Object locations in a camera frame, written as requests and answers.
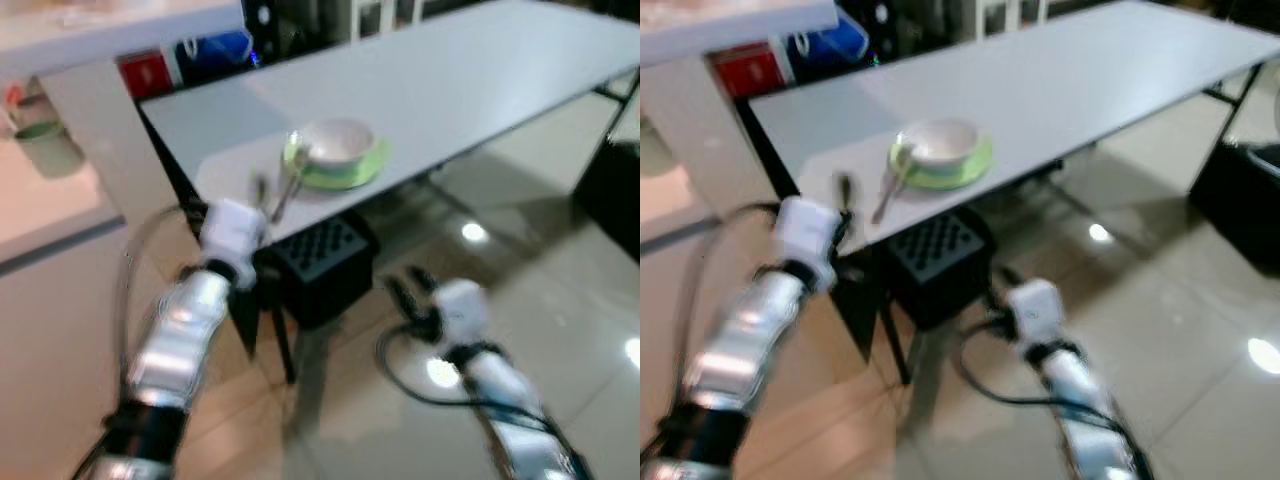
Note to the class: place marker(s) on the black perforated crate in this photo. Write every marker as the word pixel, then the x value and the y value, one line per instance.
pixel 940 265
pixel 325 270

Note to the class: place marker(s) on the green plate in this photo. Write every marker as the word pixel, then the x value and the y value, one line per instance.
pixel 350 175
pixel 955 178

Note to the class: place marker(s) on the blue bin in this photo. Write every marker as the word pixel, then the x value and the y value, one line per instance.
pixel 825 45
pixel 215 55

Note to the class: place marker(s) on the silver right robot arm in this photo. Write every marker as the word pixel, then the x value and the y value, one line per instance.
pixel 510 410
pixel 1090 410

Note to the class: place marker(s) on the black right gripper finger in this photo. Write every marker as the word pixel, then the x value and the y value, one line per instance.
pixel 1008 280
pixel 259 192
pixel 420 280
pixel 400 296
pixel 845 192

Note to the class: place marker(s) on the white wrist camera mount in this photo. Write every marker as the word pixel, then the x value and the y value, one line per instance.
pixel 1035 312
pixel 232 238
pixel 808 238
pixel 462 312

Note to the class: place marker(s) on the grey table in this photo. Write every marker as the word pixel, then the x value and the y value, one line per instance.
pixel 450 90
pixel 1060 90

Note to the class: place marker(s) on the green cup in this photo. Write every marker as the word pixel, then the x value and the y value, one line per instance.
pixel 48 148
pixel 655 148

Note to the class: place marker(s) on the black bin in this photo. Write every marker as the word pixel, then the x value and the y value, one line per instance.
pixel 1235 205
pixel 612 200

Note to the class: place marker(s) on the white bowl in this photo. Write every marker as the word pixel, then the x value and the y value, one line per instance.
pixel 338 140
pixel 942 142

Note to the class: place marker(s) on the red box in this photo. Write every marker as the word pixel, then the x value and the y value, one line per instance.
pixel 147 73
pixel 748 70

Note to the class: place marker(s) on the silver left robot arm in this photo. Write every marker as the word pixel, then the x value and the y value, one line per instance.
pixel 745 350
pixel 180 340

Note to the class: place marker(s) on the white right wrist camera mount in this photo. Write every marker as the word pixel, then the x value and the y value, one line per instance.
pixel 462 312
pixel 1035 312

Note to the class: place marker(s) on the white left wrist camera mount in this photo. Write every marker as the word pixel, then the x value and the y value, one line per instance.
pixel 808 238
pixel 232 238

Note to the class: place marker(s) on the white cabinet with dark panes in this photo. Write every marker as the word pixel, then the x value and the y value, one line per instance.
pixel 390 15
pixel 1010 12

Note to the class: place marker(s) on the metal spoon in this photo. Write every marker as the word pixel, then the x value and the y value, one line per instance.
pixel 890 192
pixel 285 195

